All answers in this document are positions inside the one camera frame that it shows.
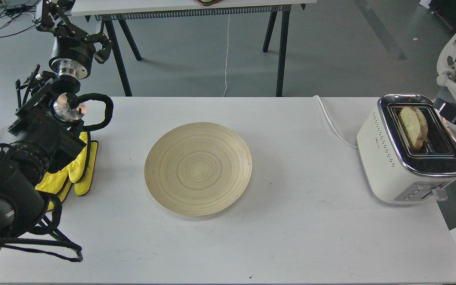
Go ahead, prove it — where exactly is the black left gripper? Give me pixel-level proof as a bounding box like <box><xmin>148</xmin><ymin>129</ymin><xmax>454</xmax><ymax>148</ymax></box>
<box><xmin>34</xmin><ymin>0</ymin><xmax>113</xmax><ymax>80</ymax></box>

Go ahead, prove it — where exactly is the slice of bread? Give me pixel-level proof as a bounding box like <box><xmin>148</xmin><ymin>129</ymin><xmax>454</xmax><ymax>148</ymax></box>
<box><xmin>399</xmin><ymin>106</ymin><xmax>428</xmax><ymax>151</ymax></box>

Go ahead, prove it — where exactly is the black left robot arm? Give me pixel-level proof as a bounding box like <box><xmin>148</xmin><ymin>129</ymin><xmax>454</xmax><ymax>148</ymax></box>
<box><xmin>0</xmin><ymin>0</ymin><xmax>114</xmax><ymax>262</ymax></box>

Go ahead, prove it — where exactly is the cream white toaster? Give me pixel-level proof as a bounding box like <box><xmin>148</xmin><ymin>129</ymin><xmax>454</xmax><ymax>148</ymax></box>
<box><xmin>357</xmin><ymin>94</ymin><xmax>456</xmax><ymax>205</ymax></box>

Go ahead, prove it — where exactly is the background table with black legs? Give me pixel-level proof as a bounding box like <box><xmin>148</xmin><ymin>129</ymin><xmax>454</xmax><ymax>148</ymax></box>
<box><xmin>71</xmin><ymin>0</ymin><xmax>311</xmax><ymax>97</ymax></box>

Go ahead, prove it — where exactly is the brown object on background table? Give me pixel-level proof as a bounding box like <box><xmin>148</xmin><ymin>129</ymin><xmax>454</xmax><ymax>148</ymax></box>
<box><xmin>195</xmin><ymin>0</ymin><xmax>222</xmax><ymax>6</ymax></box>

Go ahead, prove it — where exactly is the yellow oven mitt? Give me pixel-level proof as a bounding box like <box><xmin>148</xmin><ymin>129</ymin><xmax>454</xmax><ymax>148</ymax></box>
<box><xmin>36</xmin><ymin>131</ymin><xmax>99</xmax><ymax>203</ymax></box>

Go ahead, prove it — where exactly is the round wooden plate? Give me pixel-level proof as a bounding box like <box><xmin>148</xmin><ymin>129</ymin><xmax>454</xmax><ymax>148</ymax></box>
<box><xmin>144</xmin><ymin>122</ymin><xmax>252</xmax><ymax>217</ymax></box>

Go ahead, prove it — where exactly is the white hanging cable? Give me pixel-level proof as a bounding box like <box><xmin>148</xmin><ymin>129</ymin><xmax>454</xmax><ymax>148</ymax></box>
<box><xmin>223</xmin><ymin>15</ymin><xmax>230</xmax><ymax>97</ymax></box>

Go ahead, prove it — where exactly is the white toaster power cable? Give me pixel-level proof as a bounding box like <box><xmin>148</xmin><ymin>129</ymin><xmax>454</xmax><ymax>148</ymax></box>
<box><xmin>312</xmin><ymin>95</ymin><xmax>359</xmax><ymax>150</ymax></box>

